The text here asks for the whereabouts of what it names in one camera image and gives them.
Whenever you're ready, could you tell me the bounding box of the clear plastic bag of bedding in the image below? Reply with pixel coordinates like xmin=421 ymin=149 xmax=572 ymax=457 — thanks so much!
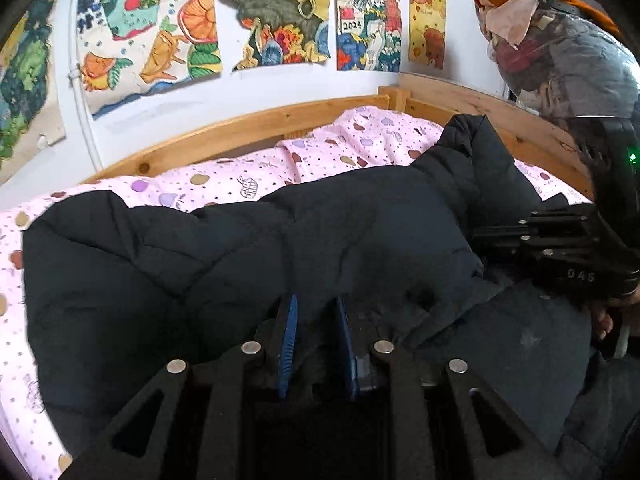
xmin=486 ymin=0 xmax=640 ymax=133

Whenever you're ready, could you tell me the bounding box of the person's right hand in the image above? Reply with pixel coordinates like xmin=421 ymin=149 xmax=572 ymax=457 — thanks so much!
xmin=591 ymin=280 xmax=640 ymax=343

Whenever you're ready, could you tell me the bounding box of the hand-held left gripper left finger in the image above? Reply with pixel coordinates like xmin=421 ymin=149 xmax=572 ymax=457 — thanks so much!
xmin=60 ymin=294 xmax=300 ymax=480

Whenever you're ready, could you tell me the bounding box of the pink apple-print quilt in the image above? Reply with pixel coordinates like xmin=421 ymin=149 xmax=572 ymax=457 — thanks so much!
xmin=0 ymin=105 xmax=593 ymax=480

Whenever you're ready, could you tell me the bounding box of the black padded jacket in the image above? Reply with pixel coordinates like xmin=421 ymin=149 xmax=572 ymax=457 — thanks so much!
xmin=22 ymin=113 xmax=640 ymax=480

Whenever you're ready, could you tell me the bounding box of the wooden bed frame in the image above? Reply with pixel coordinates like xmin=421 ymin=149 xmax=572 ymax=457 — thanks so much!
xmin=82 ymin=72 xmax=596 ymax=201

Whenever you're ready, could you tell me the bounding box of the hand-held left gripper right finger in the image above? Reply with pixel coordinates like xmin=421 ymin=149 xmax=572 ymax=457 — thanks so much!
xmin=334 ymin=296 xmax=566 ymax=480

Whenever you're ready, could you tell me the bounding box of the juice cup and fruit drawing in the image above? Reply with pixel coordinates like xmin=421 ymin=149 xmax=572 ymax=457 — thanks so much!
xmin=75 ymin=0 xmax=224 ymax=120

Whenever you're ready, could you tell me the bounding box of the blond figure drawing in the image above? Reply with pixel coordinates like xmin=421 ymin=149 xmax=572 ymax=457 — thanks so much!
xmin=0 ymin=0 xmax=67 ymax=173

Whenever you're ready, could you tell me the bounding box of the landscape dinosaur drawing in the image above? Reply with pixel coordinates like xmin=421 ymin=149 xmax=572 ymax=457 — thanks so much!
xmin=215 ymin=0 xmax=334 ymax=74

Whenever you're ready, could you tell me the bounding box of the horse and buildings drawing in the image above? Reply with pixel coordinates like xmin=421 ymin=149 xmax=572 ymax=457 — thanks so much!
xmin=332 ymin=0 xmax=404 ymax=72

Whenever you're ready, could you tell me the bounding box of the yellow bears drawing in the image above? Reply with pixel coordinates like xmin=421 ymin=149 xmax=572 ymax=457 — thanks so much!
xmin=407 ymin=0 xmax=449 ymax=70

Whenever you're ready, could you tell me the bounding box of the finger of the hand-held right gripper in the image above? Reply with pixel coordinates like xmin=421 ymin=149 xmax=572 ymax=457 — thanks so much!
xmin=470 ymin=206 xmax=598 ymax=250
xmin=517 ymin=242 xmax=601 ymax=281

